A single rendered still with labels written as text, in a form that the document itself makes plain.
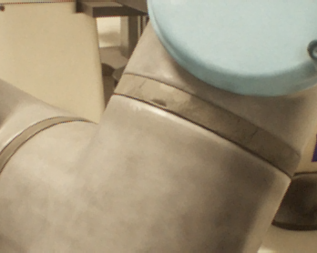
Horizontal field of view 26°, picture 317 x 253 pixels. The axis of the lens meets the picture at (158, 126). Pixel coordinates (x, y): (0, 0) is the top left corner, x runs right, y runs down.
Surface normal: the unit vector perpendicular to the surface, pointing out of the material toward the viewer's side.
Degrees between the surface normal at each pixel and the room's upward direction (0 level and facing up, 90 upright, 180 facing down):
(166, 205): 67
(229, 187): 79
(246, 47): 60
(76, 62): 90
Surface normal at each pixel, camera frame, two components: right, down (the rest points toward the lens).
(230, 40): -0.07, -0.24
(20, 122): -0.26, -0.84
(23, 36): 0.35, 0.26
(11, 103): 0.75, -0.52
